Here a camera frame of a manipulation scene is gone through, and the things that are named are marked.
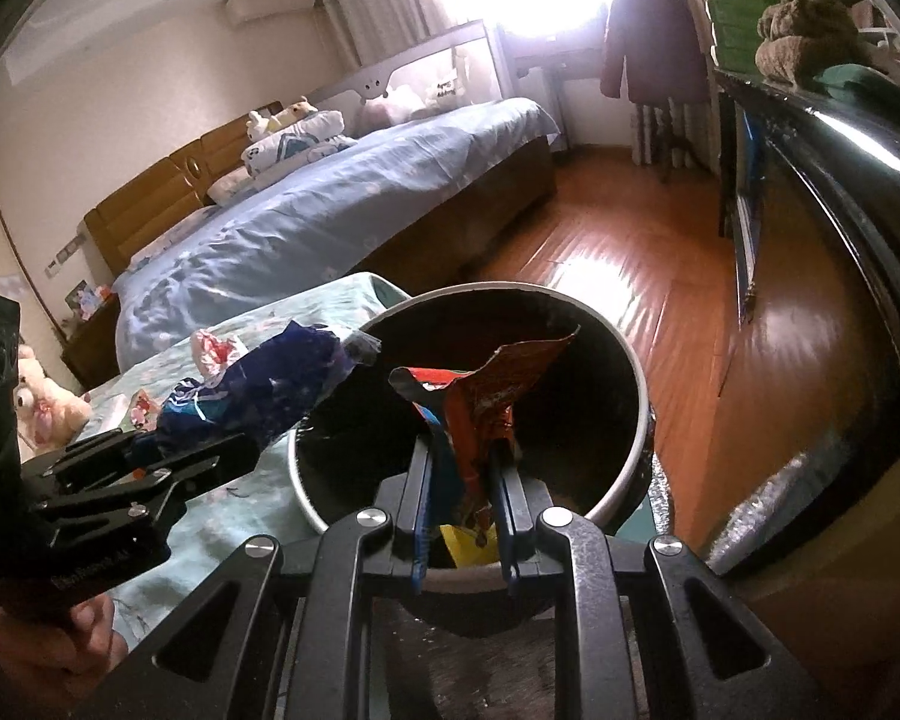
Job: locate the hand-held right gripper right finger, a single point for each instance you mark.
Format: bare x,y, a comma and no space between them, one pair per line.
506,517

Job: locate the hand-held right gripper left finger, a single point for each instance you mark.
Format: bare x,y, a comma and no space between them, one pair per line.
420,517

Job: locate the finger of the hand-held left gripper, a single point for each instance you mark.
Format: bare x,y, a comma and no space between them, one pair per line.
105,461
187,476

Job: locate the yellow snack wrapper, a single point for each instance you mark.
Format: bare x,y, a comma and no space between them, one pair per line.
472,544

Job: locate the white bin with black liner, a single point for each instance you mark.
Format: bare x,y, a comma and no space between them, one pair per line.
577,427

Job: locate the red snack wrapper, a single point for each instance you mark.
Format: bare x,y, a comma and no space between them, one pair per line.
487,397

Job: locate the blue snack wrapper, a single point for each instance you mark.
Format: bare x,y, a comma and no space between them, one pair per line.
270,382

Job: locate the red candy wrapper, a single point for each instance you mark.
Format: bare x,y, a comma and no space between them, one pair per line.
217,349

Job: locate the person's left hand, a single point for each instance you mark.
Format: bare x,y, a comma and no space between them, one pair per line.
52,652

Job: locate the cream teddy bear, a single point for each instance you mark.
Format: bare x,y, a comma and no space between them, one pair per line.
45,405

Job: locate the green floral tablecloth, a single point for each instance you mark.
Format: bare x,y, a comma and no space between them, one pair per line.
225,540

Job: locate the dark wooden nightstand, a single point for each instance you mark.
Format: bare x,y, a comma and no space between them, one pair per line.
90,349

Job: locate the wooden headboard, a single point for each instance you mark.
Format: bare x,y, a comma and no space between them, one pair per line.
157,195

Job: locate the small white pillow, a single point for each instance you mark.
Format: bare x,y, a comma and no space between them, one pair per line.
229,184

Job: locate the bed with blue sheet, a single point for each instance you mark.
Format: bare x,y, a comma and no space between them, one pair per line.
330,202

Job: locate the folded blue white quilt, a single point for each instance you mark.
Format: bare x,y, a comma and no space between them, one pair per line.
300,139

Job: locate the small white plush toy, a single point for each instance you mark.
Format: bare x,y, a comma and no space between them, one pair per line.
281,116

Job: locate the coat rack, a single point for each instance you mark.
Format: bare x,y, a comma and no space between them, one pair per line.
671,135

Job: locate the black glossy cabinet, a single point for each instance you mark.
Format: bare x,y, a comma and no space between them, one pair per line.
832,255

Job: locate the small desk with drawer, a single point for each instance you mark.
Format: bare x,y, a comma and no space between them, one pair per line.
562,60

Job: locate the white air conditioner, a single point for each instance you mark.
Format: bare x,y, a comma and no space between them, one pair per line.
270,1

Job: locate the dark red coat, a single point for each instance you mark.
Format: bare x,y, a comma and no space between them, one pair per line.
652,37

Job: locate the stack of green boxes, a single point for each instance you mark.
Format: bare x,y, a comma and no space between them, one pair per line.
731,22

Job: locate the green cloth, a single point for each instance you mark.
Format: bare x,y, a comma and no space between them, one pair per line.
862,79

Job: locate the brown plush toy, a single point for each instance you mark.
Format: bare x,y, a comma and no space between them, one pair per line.
806,30

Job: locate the photo frame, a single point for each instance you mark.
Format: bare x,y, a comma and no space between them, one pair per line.
86,304

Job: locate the wall switch panel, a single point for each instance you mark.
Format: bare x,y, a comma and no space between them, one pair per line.
66,253

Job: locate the grey bed guard rail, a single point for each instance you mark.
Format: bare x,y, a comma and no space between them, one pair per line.
420,52

